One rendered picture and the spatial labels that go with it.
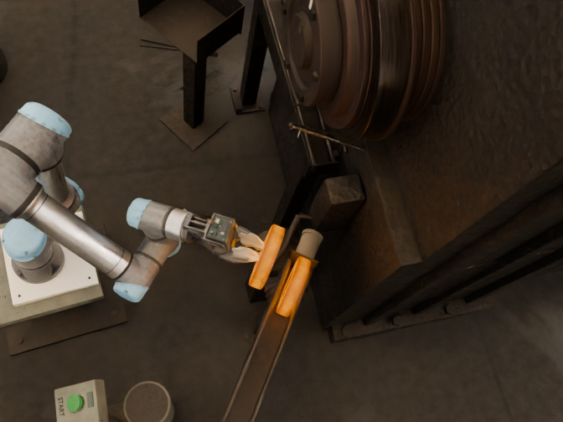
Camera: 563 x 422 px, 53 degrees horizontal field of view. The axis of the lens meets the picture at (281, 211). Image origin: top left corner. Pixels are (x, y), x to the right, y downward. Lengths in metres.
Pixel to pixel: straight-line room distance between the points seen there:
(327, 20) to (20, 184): 0.73
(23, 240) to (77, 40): 1.22
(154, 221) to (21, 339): 0.94
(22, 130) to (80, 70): 1.27
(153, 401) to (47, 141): 0.71
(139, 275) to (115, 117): 1.15
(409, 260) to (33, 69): 1.82
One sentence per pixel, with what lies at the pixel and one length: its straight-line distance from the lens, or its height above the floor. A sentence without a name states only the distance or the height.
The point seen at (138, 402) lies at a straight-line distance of 1.60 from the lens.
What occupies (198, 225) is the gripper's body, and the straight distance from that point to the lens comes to 1.34.
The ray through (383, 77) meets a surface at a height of 1.25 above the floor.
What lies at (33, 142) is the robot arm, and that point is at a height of 0.95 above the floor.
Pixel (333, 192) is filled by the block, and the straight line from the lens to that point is 1.48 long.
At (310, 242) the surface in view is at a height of 0.70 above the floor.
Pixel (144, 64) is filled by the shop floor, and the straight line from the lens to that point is 2.60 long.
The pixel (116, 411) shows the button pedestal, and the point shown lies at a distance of 2.12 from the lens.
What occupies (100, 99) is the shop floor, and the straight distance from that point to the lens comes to 2.52.
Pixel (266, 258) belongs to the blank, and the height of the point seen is 0.90.
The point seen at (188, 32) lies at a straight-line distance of 1.94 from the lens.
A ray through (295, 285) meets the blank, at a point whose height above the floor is 0.78.
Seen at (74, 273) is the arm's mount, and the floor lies 0.32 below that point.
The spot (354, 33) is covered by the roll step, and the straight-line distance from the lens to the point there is 1.15.
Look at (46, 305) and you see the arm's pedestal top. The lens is 1.91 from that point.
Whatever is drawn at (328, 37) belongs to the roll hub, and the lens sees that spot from 1.17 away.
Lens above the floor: 2.11
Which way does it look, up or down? 67 degrees down
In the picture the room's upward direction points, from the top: 23 degrees clockwise
